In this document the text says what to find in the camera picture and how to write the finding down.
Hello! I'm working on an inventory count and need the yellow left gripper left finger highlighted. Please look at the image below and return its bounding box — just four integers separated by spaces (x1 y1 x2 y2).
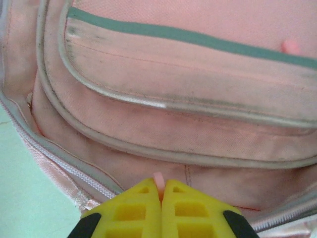
69 177 163 238

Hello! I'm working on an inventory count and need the pink school backpack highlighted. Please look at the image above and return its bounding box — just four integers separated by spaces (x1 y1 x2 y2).
0 0 317 238

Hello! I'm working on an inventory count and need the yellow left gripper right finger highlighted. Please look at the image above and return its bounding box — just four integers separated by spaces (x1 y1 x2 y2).
161 178 256 238

